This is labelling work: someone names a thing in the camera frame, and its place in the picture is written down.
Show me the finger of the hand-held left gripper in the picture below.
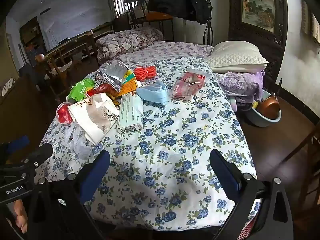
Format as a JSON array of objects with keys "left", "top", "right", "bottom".
[
  {"left": 0, "top": 135, "right": 30, "bottom": 155},
  {"left": 22, "top": 143, "right": 54, "bottom": 168}
]

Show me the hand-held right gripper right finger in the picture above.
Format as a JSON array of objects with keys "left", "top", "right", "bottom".
[{"left": 209, "top": 149, "right": 294, "bottom": 240}]

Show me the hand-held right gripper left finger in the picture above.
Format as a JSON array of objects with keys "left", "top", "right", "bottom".
[{"left": 26, "top": 150, "right": 118, "bottom": 240}]

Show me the clear plastic bag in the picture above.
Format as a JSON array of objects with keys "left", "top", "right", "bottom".
[{"left": 64, "top": 124, "right": 94, "bottom": 159}]

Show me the red plastic bag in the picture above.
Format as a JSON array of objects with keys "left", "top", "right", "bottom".
[{"left": 56, "top": 102, "right": 75, "bottom": 125}]

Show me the red plastic mesh basket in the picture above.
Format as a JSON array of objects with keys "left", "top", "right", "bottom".
[{"left": 237, "top": 217, "right": 258, "bottom": 240}]

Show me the white ink painting box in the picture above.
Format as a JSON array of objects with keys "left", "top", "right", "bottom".
[{"left": 67, "top": 92, "right": 120, "bottom": 145}]

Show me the white teal medicine box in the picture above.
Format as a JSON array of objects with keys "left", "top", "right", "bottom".
[{"left": 117, "top": 92, "right": 144, "bottom": 134}]

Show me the green snack packet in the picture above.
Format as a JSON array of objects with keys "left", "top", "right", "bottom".
[{"left": 67, "top": 78, "right": 95, "bottom": 103}]

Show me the red snack packet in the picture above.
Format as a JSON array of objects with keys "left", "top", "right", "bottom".
[{"left": 93, "top": 76, "right": 118, "bottom": 97}]

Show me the orange cardboard box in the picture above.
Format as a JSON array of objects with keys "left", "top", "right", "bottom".
[{"left": 110, "top": 70, "right": 140, "bottom": 98}]

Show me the clear red printed packet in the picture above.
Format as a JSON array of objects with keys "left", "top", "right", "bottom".
[{"left": 171, "top": 67, "right": 213, "bottom": 99}]

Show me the light blue face mask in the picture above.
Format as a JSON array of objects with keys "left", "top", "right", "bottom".
[{"left": 136, "top": 80, "right": 168, "bottom": 104}]

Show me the silver foil bag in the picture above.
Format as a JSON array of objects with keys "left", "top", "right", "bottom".
[{"left": 95, "top": 59, "right": 130, "bottom": 93}]

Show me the red plastic string bundle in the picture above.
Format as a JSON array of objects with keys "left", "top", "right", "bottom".
[{"left": 133, "top": 65, "right": 158, "bottom": 82}]

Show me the person's left hand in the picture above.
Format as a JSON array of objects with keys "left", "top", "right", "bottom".
[{"left": 7, "top": 200, "right": 28, "bottom": 234}]

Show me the light blue plastic basin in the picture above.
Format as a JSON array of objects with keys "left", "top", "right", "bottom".
[{"left": 244, "top": 91, "right": 282, "bottom": 128}]

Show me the blue floral bedspread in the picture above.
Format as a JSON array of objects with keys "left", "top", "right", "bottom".
[{"left": 34, "top": 55, "right": 260, "bottom": 232}]

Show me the copper frying pan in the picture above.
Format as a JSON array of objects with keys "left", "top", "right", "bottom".
[{"left": 256, "top": 79, "right": 283, "bottom": 119}]

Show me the light wooden chair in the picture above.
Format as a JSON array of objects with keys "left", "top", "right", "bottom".
[{"left": 35, "top": 47, "right": 75, "bottom": 103}]

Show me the purple clothes pile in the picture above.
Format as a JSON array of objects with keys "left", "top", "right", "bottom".
[{"left": 217, "top": 70, "right": 267, "bottom": 105}]

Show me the dark wooden table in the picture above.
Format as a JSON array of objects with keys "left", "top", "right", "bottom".
[{"left": 45, "top": 30, "right": 98, "bottom": 63}]

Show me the white quilted pillow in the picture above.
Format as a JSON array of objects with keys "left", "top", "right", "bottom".
[{"left": 204, "top": 41, "right": 269, "bottom": 74}]

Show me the folded purple floral quilt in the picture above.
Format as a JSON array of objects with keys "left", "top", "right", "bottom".
[{"left": 96, "top": 27, "right": 164, "bottom": 64}]

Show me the purple floral bedsheet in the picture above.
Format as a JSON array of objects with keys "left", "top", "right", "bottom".
[{"left": 117, "top": 40, "right": 213, "bottom": 63}]

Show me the white cloth cover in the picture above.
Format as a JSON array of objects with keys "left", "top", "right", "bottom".
[{"left": 37, "top": 0, "right": 114, "bottom": 50}]

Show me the black metal coat stand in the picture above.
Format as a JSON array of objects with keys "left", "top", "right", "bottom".
[{"left": 204, "top": 0, "right": 215, "bottom": 47}]

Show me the metal chair with orange seat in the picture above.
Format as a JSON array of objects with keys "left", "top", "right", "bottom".
[{"left": 124, "top": 0, "right": 174, "bottom": 42}]

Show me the carved dark framed painting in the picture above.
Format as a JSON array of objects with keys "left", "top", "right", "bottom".
[{"left": 229, "top": 0, "right": 288, "bottom": 83}]

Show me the white wall radiator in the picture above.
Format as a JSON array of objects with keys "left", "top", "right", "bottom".
[{"left": 300, "top": 0, "right": 320, "bottom": 43}]

